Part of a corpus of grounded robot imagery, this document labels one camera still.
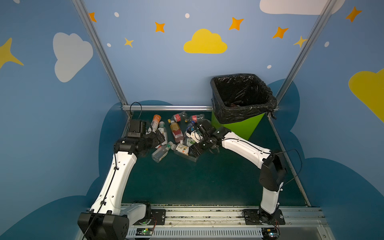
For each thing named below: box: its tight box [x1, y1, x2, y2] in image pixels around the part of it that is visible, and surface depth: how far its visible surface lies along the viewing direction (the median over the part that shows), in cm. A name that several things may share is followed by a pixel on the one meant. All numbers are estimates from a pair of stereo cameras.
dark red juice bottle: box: [170, 120, 184, 144], surface depth 103 cm
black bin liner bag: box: [210, 74, 277, 124], surface depth 90 cm
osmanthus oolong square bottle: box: [170, 143, 199, 163], surface depth 98 cm
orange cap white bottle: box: [150, 114, 162, 133], surface depth 113 cm
